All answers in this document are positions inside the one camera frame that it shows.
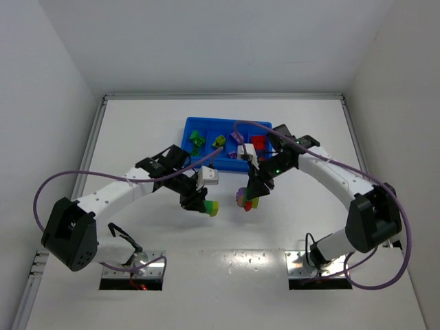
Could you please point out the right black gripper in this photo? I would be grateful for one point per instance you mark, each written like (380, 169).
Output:
(260, 183)

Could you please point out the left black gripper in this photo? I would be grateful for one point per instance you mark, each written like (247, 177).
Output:
(191, 200)

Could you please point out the green lego brick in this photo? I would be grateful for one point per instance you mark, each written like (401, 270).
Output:
(198, 141)

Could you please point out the yellow printed lego brick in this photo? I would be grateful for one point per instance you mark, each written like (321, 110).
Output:
(219, 142)

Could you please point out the purple round lego brick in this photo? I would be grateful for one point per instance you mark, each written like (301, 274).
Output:
(237, 137)

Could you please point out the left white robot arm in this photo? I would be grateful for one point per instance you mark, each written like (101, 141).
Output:
(79, 232)

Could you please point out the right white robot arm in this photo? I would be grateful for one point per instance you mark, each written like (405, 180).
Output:
(373, 216)

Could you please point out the green yellow purple lego bar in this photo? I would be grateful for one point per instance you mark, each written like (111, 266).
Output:
(243, 202)

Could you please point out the blue compartment tray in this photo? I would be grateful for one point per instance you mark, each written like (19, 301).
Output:
(203, 136)

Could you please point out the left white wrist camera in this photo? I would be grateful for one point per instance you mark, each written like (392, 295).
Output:
(207, 176)

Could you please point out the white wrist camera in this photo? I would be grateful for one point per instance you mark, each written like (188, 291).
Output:
(247, 152)
(207, 176)

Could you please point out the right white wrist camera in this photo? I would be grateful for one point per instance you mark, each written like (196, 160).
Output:
(247, 152)

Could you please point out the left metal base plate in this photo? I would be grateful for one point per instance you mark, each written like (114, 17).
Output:
(146, 265)

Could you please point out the metal base plate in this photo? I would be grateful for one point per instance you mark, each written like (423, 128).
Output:
(299, 269)
(146, 265)

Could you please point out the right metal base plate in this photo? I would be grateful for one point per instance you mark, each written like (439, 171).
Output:
(299, 269)

